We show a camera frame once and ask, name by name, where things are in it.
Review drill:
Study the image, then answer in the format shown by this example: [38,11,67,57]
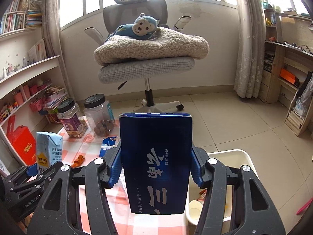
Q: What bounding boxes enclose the grey office chair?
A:
[84,0,194,112]

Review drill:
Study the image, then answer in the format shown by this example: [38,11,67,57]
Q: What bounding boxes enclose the dark blue carton box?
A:
[119,112,192,215]

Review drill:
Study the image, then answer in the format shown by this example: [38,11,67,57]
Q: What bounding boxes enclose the clear jar with chestnuts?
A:
[83,93,115,137]

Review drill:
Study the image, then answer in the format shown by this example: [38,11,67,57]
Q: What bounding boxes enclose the orange peel small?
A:
[71,154,85,168]

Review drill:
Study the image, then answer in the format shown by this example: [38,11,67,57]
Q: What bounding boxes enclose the white trash bin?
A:
[185,146,256,228]

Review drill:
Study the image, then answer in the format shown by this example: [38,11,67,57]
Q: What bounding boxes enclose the small blue snack box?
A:
[99,136,120,158]

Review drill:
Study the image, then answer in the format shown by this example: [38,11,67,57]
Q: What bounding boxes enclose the left beige curtain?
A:
[41,0,74,98]

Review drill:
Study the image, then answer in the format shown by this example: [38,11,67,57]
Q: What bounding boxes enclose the right beige curtain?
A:
[234,0,266,98]

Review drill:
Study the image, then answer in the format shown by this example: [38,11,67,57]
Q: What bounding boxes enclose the beige fleece blanket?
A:
[93,27,210,66]

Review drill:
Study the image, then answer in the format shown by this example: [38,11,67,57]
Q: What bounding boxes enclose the beige curtain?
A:
[234,0,266,98]
[41,0,74,98]

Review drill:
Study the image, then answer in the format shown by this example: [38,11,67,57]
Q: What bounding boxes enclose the milk carton light blue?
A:
[36,132,63,174]

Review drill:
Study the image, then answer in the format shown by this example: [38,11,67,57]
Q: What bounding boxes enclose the wooden desk shelf unit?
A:
[258,3,312,136]

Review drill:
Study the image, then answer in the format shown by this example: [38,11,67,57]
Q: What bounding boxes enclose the red plastic stool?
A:
[296,198,313,215]

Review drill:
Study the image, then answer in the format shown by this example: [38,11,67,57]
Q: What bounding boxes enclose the white wall bookshelf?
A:
[0,0,69,167]

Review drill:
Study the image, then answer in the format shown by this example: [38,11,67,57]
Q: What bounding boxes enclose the nut jar purple label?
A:
[57,98,88,138]

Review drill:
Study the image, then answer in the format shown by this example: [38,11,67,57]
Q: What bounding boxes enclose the white paper cup green leaves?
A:
[186,200,204,225]

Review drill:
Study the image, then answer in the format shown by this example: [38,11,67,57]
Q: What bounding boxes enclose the blue monkey plush toy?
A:
[107,13,159,40]

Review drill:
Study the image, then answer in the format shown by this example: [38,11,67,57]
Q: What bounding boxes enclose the red gift bag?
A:
[6,115,37,165]

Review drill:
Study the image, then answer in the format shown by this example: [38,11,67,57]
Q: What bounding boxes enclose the checkered orange white tablecloth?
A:
[58,128,188,234]

